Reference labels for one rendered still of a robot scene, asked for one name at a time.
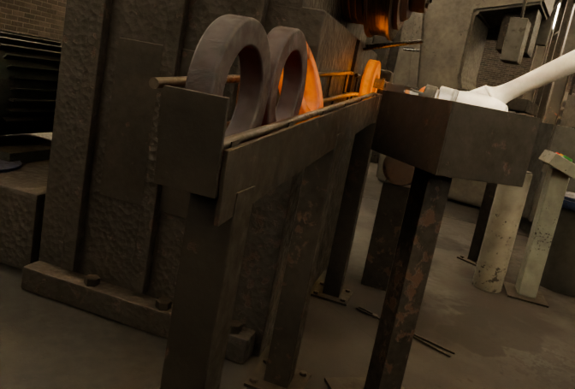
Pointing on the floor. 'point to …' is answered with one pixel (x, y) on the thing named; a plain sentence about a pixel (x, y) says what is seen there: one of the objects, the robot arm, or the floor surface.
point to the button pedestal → (542, 230)
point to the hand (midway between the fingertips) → (371, 81)
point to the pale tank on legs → (557, 45)
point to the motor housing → (388, 223)
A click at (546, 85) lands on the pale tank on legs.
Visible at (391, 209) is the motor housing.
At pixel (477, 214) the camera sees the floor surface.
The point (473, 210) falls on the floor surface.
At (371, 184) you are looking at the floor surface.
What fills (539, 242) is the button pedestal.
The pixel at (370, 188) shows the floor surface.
